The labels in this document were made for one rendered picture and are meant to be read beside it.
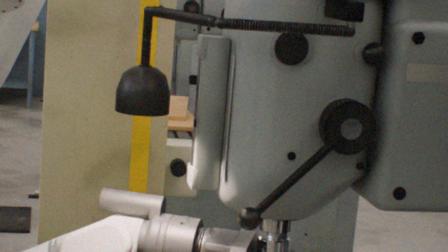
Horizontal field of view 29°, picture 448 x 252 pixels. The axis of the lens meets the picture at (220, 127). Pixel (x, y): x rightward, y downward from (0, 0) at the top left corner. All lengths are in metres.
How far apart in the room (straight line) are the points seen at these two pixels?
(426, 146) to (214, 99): 0.29
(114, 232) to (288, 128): 0.30
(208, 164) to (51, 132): 1.78
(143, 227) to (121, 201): 0.05
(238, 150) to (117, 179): 1.86
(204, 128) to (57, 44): 1.75
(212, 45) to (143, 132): 1.80
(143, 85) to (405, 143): 0.35
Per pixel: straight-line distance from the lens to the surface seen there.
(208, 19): 1.01
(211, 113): 1.18
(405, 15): 1.15
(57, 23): 2.89
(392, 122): 1.15
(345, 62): 1.14
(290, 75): 1.12
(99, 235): 1.26
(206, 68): 1.17
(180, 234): 1.25
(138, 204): 1.28
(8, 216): 5.57
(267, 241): 1.25
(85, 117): 2.93
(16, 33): 1.38
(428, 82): 1.16
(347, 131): 1.11
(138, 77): 1.12
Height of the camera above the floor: 1.64
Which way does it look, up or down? 10 degrees down
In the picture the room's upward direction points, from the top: 5 degrees clockwise
